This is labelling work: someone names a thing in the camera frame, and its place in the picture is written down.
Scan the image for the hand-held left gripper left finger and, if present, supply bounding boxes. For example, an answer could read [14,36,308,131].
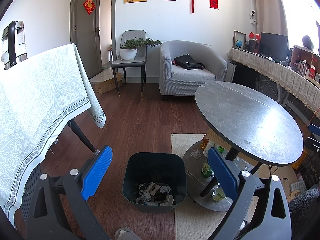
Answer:
[26,145,118,240]

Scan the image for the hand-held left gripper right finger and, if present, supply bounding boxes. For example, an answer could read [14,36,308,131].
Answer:
[207,147,292,240]

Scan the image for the small white card box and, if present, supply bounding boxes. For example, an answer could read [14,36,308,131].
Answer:
[146,182,160,193]

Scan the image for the dark plastic waste bin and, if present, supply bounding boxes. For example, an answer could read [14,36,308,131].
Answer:
[122,152,188,213]

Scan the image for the green label drink bottle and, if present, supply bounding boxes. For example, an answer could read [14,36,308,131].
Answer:
[212,186,227,202]
[201,159,214,178]

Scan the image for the dining table dark legs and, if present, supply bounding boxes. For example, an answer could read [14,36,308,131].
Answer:
[54,120,99,157]

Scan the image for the round grey marble table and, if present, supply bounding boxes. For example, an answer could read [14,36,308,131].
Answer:
[182,81,304,213]

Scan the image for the cream rug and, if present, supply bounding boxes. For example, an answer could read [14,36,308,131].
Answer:
[171,133,298,240]

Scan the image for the dark ribbed mat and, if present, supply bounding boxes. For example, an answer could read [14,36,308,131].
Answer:
[15,162,43,227]

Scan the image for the grey slipper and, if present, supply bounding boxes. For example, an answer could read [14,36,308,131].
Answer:
[114,227,140,240]

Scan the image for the yellow plastic crate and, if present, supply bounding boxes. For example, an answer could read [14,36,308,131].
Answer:
[291,147,309,170]

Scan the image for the flat brown cardboard box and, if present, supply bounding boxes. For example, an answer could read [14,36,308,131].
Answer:
[94,76,123,95]

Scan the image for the grey fluffy cloth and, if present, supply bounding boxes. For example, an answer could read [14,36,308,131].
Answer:
[289,184,320,240]

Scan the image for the grey armchair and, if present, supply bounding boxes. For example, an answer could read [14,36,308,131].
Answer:
[159,40,227,102]

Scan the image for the white side panel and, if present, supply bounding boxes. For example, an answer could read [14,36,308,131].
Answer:
[226,62,237,83]

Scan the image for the beige lace cloth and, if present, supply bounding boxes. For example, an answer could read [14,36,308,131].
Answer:
[227,48,320,119]

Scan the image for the black bag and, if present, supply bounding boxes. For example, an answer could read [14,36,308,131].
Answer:
[173,54,205,70]

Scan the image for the potted plant white pot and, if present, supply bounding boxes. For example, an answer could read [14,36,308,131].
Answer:
[119,37,163,61]

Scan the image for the dark brown box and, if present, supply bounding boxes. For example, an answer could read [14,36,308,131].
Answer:
[247,40,260,53]

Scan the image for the grey door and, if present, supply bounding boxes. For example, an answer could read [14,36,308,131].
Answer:
[70,0,103,79]

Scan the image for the black monitor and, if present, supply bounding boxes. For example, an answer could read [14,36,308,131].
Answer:
[260,32,289,59]

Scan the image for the grey chair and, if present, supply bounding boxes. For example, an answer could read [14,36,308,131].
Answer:
[110,30,147,98]

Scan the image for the glass electric kettle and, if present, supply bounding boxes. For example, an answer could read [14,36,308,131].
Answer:
[1,21,27,70]

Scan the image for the dark round object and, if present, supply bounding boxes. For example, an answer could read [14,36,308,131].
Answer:
[302,35,314,51]

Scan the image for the red door decoration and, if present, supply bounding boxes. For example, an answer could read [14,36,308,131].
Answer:
[83,0,96,15]

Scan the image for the picture frame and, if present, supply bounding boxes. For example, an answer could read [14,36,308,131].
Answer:
[232,30,247,51]

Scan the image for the grey wall pipe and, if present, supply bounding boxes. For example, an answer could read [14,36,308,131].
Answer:
[111,0,117,64]

